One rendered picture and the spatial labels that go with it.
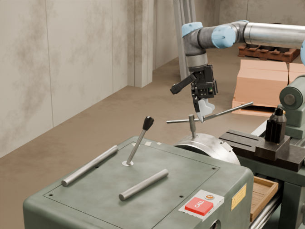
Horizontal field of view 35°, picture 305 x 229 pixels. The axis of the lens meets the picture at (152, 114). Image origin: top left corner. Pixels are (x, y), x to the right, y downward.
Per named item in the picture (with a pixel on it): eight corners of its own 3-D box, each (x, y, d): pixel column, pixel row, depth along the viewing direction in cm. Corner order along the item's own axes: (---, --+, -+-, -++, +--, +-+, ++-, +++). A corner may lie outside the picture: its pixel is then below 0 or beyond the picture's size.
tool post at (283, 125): (278, 143, 231) (281, 124, 227) (263, 140, 235) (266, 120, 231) (284, 138, 237) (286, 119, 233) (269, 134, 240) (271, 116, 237)
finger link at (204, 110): (213, 124, 177) (209, 99, 175) (197, 125, 179) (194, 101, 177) (215, 121, 180) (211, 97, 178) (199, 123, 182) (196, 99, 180)
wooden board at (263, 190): (251, 222, 197) (252, 213, 196) (174, 195, 215) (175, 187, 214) (277, 191, 221) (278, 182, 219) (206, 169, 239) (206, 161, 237)
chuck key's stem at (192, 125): (191, 145, 185) (187, 116, 182) (193, 143, 187) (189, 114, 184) (197, 144, 184) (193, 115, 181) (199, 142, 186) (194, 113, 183)
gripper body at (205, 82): (214, 99, 174) (209, 66, 171) (191, 102, 177) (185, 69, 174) (218, 94, 181) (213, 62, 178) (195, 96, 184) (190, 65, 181)
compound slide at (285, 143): (274, 161, 225) (276, 151, 223) (254, 155, 230) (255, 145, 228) (289, 145, 241) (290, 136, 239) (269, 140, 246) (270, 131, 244)
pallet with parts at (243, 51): (307, 47, 842) (310, 20, 825) (292, 64, 736) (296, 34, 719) (257, 40, 877) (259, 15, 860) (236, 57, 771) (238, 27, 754)
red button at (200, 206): (203, 218, 132) (204, 212, 131) (184, 211, 135) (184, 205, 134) (213, 208, 136) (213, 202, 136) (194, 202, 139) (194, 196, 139)
